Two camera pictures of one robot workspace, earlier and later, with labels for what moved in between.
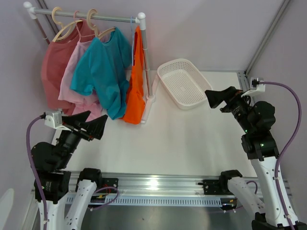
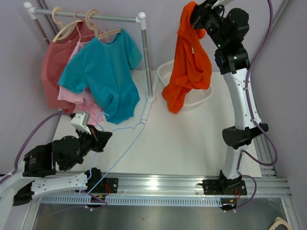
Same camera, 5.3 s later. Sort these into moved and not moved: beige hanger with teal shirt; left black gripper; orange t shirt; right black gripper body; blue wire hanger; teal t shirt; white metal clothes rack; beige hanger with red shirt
Moved: right black gripper body; teal t shirt; left black gripper; orange t shirt; blue wire hanger; beige hanger with teal shirt
Not moved: beige hanger with red shirt; white metal clothes rack
